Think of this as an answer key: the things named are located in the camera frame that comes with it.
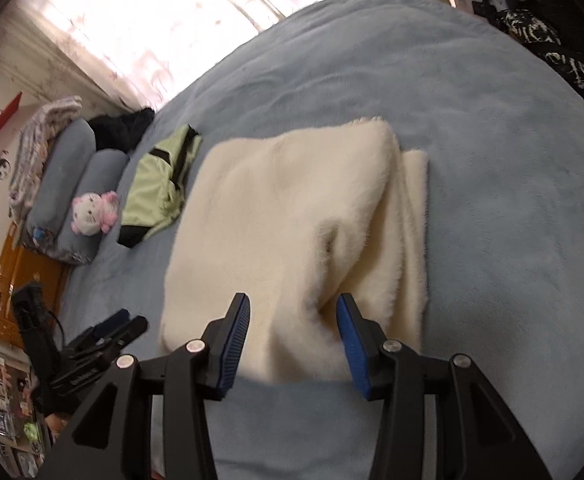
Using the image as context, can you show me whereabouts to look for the blue plush bed blanket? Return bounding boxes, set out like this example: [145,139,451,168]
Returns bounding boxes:
[59,0,584,480]

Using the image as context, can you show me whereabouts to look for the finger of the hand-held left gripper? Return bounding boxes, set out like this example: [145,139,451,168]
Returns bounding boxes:
[74,309,132,346]
[66,316,150,361]

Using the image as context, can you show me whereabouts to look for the folded floral blanket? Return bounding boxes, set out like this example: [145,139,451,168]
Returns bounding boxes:
[9,95,83,221]

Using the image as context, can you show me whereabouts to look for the scattered small picture cards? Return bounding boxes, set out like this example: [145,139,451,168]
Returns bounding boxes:
[0,345,57,476]

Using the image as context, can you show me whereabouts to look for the black white patterned cloth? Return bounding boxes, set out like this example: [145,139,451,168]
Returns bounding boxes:
[492,7,584,131]

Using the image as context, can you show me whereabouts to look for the white floral curtain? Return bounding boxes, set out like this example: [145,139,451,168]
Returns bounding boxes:
[2,0,453,111]

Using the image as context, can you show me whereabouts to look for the white pink cat plush toy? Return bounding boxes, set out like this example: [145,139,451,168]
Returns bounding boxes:
[70,191,120,237]

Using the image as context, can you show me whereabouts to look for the green striped garment black trim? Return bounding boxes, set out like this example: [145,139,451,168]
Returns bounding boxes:
[116,124,203,248]

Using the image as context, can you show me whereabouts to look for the blue printed pillow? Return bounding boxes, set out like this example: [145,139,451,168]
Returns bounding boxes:
[24,119,96,246]
[46,150,130,266]

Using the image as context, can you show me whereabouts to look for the wooden headboard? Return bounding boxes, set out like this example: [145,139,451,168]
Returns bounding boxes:
[0,225,70,351]

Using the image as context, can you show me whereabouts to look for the cream fuzzy cardigan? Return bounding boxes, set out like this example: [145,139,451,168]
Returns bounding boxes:
[158,116,430,386]

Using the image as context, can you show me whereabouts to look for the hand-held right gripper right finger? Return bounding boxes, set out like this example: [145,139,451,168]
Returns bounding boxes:
[336,292,553,480]

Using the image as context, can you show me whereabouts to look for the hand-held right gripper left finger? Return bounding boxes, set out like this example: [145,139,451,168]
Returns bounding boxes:
[36,292,251,480]

